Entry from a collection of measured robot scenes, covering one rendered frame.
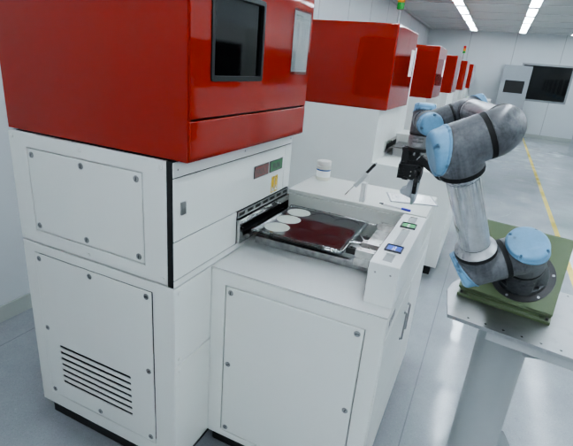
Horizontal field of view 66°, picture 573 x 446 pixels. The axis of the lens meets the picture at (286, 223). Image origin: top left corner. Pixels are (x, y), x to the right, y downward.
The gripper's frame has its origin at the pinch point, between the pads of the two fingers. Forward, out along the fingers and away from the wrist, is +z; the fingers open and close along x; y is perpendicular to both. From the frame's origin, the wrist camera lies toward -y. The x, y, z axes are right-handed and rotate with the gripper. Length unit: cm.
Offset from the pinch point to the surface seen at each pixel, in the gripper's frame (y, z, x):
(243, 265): 49, 24, 39
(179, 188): 59, -8, 63
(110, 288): 86, 32, 65
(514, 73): -64, -60, -1228
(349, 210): 27.5, 13.5, -15.1
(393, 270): -2.4, 10.8, 40.3
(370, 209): 18.4, 11.2, -15.3
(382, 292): -0.2, 19.0, 40.3
